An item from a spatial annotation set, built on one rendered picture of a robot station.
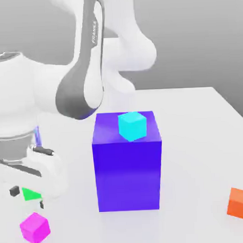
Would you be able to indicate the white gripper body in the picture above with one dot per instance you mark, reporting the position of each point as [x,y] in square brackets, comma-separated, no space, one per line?
[50,176]

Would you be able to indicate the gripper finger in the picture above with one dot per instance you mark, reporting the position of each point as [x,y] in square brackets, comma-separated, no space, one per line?
[14,191]
[41,205]

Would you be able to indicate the small green cube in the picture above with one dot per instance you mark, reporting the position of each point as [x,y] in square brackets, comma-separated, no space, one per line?
[30,194]

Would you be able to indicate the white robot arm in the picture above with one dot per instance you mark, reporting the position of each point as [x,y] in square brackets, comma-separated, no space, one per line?
[72,89]

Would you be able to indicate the small magenta cube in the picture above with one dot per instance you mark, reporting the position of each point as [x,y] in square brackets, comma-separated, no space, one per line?
[34,229]

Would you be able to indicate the small cyan cube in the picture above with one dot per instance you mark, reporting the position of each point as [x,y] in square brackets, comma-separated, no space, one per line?
[132,126]

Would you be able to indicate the small orange cube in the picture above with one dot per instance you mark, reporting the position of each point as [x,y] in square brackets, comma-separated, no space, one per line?
[239,204]

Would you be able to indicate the large blue box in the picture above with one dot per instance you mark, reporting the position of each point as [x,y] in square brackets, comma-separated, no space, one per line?
[128,177]

